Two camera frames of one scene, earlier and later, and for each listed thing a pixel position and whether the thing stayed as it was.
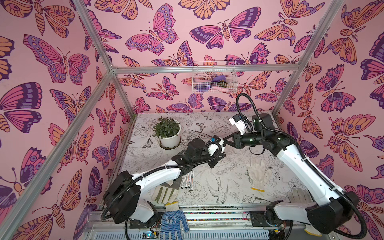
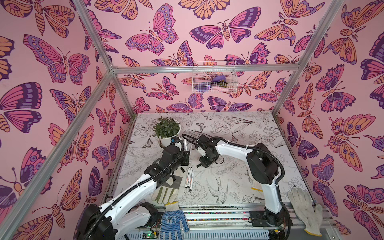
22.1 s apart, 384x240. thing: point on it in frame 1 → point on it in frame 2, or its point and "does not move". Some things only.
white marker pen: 191,186 does not move
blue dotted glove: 172,220 does not move
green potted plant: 166,127 does not move
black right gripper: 236,141 → 207,159
